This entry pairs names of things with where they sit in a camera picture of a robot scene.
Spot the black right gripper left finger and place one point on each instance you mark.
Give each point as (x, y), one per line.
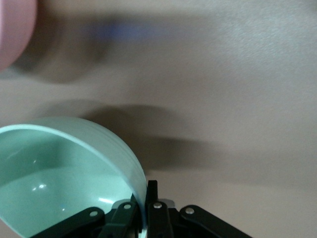
(119, 219)

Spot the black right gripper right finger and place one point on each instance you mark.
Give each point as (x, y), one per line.
(158, 219)

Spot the light green bowl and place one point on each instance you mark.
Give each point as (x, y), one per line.
(62, 161)

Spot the pink bowl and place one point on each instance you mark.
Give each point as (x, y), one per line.
(12, 29)

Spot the brown table cloth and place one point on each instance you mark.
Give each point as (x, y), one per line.
(223, 74)

